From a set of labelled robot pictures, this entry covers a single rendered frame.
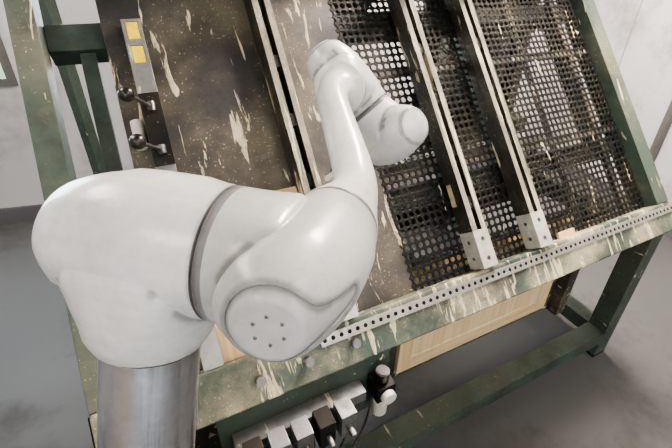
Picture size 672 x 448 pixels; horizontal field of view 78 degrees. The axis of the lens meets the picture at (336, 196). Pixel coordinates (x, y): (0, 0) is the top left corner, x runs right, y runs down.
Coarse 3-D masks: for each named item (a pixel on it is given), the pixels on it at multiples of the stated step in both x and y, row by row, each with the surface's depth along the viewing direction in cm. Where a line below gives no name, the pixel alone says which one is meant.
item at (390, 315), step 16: (624, 224) 165; (576, 240) 154; (592, 240) 157; (544, 256) 147; (496, 272) 138; (512, 272) 140; (448, 288) 130; (464, 288) 132; (416, 304) 125; (432, 304) 127; (368, 320) 119; (384, 320) 120; (336, 336) 114
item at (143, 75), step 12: (144, 48) 113; (132, 60) 111; (132, 72) 112; (144, 72) 112; (144, 84) 111; (156, 168) 108; (168, 168) 109; (216, 336) 105; (204, 348) 103; (216, 348) 104; (204, 360) 103; (216, 360) 104
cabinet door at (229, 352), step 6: (294, 186) 123; (294, 192) 122; (216, 330) 107; (222, 336) 107; (222, 342) 107; (228, 342) 108; (222, 348) 107; (228, 348) 107; (234, 348) 108; (222, 354) 107; (228, 354) 107; (234, 354) 108; (240, 354) 108; (228, 360) 107
